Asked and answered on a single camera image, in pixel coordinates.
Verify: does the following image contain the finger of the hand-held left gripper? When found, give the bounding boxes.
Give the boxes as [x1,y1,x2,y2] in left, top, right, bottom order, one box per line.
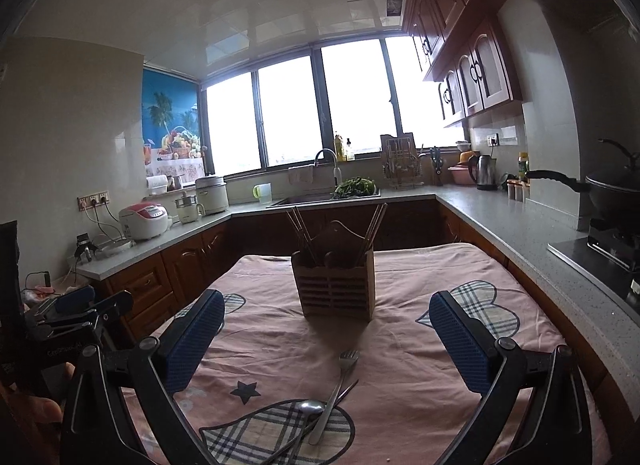
[97,291,135,326]
[52,286,97,317]

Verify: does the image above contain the kitchen sink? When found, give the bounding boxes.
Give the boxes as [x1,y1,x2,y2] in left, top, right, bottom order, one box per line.
[265,188,382,209]

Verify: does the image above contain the white seasoning jar set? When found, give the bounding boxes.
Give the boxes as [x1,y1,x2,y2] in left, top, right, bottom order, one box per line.
[506,178,531,203]

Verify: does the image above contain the tropical fruit wall poster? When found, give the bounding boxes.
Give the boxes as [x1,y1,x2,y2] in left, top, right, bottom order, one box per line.
[142,68,207,178]

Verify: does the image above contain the small black device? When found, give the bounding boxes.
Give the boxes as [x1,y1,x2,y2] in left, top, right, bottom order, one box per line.
[75,234,101,263]

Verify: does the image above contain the steel electric kettle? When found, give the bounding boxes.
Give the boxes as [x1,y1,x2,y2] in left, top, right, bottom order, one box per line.
[467,154,498,192]

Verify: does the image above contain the kitchen window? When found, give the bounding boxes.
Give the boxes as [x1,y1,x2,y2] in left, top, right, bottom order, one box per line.
[200,35,466,181]

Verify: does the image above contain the black wok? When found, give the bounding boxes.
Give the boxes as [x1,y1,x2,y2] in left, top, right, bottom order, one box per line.
[525,138,640,226]

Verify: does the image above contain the metal kitchen faucet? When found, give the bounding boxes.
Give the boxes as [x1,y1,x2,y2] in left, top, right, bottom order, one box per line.
[314,148,342,188]

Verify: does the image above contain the wooden upper cabinets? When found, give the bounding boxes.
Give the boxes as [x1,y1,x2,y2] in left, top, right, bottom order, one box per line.
[400,0,526,128]

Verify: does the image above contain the wooden cabinets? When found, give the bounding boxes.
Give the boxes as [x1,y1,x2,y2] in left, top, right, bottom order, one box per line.
[400,0,526,128]
[95,195,511,341]

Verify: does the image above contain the green leafy vegetables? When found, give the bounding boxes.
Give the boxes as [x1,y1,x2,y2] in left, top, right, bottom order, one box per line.
[332,178,377,198]

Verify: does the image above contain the metal spoon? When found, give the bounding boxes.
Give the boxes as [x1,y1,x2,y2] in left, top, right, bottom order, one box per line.
[257,399,326,465]

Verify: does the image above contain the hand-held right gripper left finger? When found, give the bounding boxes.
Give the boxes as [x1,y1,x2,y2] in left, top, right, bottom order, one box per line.
[60,289,226,465]

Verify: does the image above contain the wooden utensil holder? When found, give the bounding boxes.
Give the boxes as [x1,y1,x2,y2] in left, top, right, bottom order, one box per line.
[291,220,376,322]

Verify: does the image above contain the wall socket with plugs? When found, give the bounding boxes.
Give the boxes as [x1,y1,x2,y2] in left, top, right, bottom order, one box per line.
[77,190,111,211]

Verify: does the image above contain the small white electric kettle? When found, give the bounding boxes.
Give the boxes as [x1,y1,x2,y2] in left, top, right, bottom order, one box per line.
[174,191,206,224]

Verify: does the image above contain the person's left hand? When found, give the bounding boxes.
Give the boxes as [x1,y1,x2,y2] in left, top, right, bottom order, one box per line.
[27,362,76,448]

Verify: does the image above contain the gas stove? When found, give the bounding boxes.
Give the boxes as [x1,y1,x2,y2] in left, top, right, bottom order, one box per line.
[547,218,640,303]

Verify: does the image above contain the wooden lower cabinets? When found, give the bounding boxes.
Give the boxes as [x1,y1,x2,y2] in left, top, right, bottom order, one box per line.
[95,195,511,341]

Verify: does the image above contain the pink heart-print tablecloth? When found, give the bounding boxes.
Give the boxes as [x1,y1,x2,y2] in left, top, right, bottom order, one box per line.
[122,242,613,465]

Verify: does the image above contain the thin metal utensil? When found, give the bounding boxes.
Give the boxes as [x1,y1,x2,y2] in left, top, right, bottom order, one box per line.
[280,379,360,451]

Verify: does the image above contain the knife block with knives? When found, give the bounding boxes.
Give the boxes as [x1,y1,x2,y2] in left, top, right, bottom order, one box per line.
[429,146,447,187]

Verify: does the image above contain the white and red rice cooker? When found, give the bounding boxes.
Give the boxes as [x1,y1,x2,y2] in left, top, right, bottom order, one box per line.
[118,202,173,241]

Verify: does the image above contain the metal dish rack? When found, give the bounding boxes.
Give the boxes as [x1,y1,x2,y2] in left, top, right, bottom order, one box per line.
[380,134,426,190]

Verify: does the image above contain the pink plastic basin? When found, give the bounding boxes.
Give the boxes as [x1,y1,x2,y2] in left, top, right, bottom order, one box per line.
[447,165,476,186]

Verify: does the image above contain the white slow cooker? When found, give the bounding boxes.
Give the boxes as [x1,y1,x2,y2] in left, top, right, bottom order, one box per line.
[195,175,230,216]

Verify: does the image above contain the white shallow dish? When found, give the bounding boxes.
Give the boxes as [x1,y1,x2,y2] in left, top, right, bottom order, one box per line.
[97,239,133,258]

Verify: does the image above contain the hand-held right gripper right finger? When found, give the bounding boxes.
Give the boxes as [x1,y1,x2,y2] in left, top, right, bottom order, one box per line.
[429,290,608,465]

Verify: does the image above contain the metal fork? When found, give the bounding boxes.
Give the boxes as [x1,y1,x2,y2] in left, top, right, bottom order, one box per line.
[307,349,361,446]

